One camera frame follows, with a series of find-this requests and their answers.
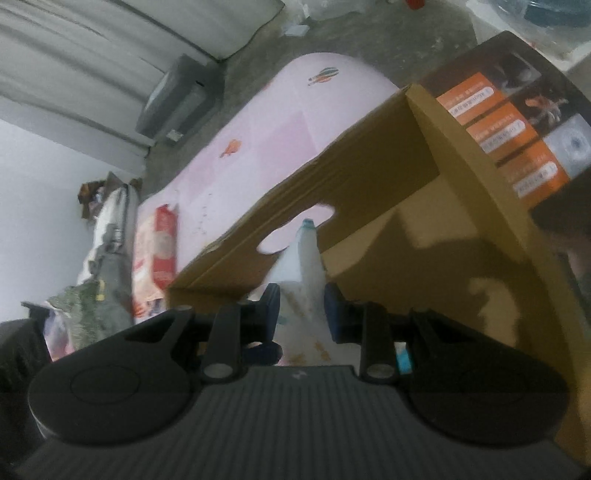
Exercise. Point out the grey cloth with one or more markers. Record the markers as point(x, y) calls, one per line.
point(111, 263)

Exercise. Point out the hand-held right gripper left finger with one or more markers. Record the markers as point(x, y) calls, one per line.
point(272, 302)

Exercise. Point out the pink printed mat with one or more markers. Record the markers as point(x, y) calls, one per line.
point(277, 134)

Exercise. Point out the green patterned cloth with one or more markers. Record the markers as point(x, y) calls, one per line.
point(87, 307)

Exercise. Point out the red and white packet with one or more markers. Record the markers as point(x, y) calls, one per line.
point(159, 251)

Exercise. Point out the brown cardboard box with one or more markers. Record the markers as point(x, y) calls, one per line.
point(415, 221)

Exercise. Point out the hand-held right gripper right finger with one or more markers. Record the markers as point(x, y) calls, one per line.
point(334, 314)

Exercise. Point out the white printed soft packet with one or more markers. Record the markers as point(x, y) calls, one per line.
point(302, 272)

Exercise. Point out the grey rectangular case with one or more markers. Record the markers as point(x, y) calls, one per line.
point(180, 99)

